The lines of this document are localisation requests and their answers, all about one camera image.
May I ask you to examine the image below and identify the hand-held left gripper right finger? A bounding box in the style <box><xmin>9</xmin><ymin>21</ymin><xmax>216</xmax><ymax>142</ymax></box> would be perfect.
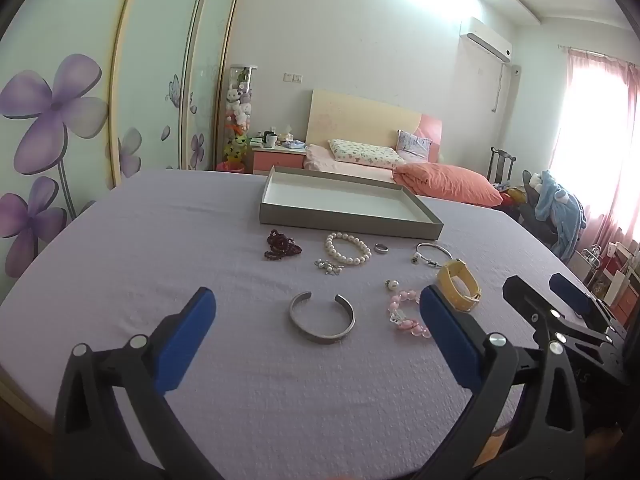
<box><xmin>410</xmin><ymin>284</ymin><xmax>586</xmax><ymax>480</ymax></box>

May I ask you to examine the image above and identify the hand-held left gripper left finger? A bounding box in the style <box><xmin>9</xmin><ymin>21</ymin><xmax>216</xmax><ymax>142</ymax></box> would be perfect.
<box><xmin>54</xmin><ymin>287</ymin><xmax>226</xmax><ymax>480</ymax></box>

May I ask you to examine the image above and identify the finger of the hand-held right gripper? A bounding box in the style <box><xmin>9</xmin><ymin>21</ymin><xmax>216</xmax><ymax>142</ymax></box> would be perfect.
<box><xmin>502</xmin><ymin>275</ymin><xmax>615</xmax><ymax>345</ymax></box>
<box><xmin>549</xmin><ymin>272</ymin><xmax>627</xmax><ymax>330</ymax></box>

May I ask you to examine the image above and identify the yellow strap bracelet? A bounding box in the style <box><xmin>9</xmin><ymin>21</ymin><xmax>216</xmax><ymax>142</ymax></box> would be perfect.
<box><xmin>437</xmin><ymin>259</ymin><xmax>482</xmax><ymax>314</ymax></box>

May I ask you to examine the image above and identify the pink bead bracelet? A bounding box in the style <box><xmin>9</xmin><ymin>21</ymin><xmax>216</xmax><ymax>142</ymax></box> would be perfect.
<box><xmin>386</xmin><ymin>288</ymin><xmax>434</xmax><ymax>342</ymax></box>

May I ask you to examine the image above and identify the thin silver bangle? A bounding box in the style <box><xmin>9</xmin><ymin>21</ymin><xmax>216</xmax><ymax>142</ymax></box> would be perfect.
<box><xmin>410</xmin><ymin>242</ymin><xmax>453</xmax><ymax>268</ymax></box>

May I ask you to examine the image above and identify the silver cuff bangle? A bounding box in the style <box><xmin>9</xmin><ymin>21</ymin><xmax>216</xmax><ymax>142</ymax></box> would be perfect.
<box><xmin>288</xmin><ymin>292</ymin><xmax>356</xmax><ymax>345</ymax></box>

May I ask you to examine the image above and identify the dark red bead bracelet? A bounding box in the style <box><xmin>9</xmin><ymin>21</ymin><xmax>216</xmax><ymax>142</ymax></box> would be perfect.
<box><xmin>263</xmin><ymin>229</ymin><xmax>304</xmax><ymax>261</ymax></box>

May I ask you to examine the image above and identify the grey shallow tray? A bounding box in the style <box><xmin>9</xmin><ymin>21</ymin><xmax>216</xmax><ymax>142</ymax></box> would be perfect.
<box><xmin>259</xmin><ymin>165</ymin><xmax>445</xmax><ymax>241</ymax></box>

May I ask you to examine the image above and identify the black office chair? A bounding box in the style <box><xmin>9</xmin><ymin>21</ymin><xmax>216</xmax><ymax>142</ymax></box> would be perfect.
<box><xmin>517</xmin><ymin>170</ymin><xmax>561</xmax><ymax>248</ymax></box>

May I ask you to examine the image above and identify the blue plush robe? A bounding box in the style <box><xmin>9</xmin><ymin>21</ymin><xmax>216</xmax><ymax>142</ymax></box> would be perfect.
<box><xmin>530</xmin><ymin>170</ymin><xmax>587</xmax><ymax>261</ymax></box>

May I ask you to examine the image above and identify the dark wooden chair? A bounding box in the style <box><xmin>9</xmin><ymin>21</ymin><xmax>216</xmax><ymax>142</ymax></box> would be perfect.
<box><xmin>487</xmin><ymin>146</ymin><xmax>516</xmax><ymax>186</ymax></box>

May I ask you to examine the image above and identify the folded pink quilt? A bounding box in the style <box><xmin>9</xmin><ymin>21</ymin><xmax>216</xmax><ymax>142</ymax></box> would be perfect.
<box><xmin>392</xmin><ymin>162</ymin><xmax>503</xmax><ymax>207</ymax></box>

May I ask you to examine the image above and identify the pink curtain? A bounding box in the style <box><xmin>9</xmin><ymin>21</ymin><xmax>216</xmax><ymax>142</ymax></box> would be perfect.
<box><xmin>550</xmin><ymin>47</ymin><xmax>640</xmax><ymax>261</ymax></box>

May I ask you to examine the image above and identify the purple print pillow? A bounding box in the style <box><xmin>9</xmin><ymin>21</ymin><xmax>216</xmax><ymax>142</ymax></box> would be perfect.
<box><xmin>396</xmin><ymin>130</ymin><xmax>433</xmax><ymax>163</ymax></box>

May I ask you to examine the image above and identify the pink and white nightstand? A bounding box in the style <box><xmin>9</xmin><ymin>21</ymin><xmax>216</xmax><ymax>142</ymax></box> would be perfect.
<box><xmin>251</xmin><ymin>145</ymin><xmax>307</xmax><ymax>176</ymax></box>

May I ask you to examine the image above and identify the floral print pillow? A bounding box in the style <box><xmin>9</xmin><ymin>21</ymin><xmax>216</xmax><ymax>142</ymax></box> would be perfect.
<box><xmin>328</xmin><ymin>139</ymin><xmax>406</xmax><ymax>168</ymax></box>

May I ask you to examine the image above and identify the clear tube of plush toys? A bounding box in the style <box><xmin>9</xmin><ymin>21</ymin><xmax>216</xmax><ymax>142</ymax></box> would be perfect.
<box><xmin>216</xmin><ymin>64</ymin><xmax>258</xmax><ymax>173</ymax></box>

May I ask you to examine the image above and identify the cream and pink headboard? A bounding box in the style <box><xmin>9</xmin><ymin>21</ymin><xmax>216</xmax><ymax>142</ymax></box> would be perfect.
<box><xmin>305</xmin><ymin>89</ymin><xmax>443</xmax><ymax>163</ymax></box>

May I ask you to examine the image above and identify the floral sliding door wardrobe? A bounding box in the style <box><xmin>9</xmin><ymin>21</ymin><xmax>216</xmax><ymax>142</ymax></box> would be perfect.
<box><xmin>0</xmin><ymin>0</ymin><xmax>246</xmax><ymax>281</ymax></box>

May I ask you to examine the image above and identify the white air conditioner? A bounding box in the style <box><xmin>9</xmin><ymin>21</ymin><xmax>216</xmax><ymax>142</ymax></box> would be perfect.
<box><xmin>459</xmin><ymin>16</ymin><xmax>513</xmax><ymax>64</ymax></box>

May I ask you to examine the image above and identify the white pearl bracelet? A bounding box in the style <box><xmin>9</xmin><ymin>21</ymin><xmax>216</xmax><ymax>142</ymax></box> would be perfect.
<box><xmin>324</xmin><ymin>231</ymin><xmax>371</xmax><ymax>265</ymax></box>

